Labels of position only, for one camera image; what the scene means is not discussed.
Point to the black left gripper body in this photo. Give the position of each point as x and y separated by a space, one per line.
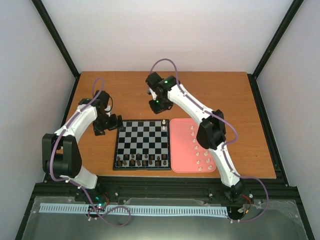
104 122

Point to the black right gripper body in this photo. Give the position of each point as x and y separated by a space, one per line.
161 105

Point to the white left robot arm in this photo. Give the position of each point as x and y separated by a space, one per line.
61 157

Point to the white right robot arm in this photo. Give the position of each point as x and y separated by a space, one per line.
211 134

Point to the black and white chessboard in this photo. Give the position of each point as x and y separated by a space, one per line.
144 137

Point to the pink plastic tray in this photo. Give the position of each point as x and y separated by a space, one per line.
182 149

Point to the black aluminium frame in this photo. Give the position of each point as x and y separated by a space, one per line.
279 188

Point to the light blue cable duct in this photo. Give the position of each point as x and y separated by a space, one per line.
136 210

